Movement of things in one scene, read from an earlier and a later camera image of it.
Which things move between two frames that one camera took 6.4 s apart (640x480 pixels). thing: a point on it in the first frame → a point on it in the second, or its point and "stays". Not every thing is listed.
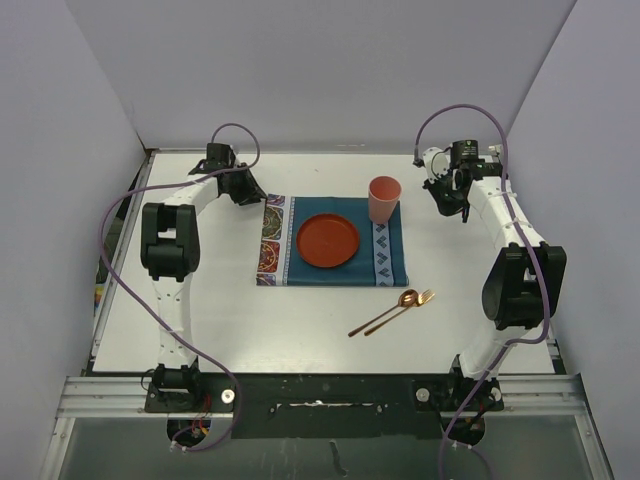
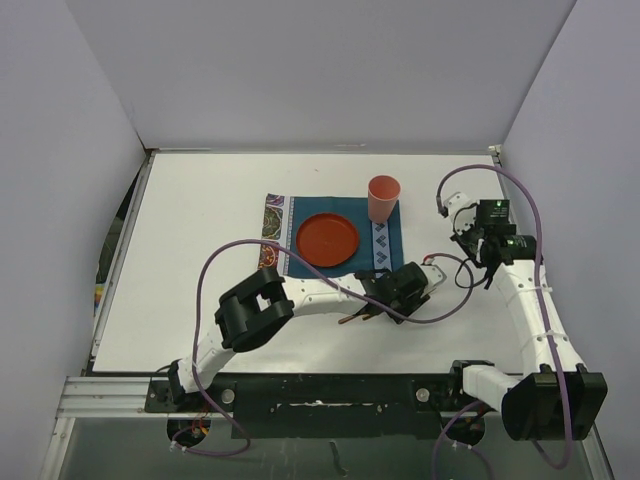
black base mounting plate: x=327 y=405 stays
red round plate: x=327 y=240 stays
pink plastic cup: x=384 y=193 stays
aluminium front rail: x=546 y=396 stays
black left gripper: x=250 y=192 → x=414 y=299
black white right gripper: x=432 y=184 → x=461 y=238
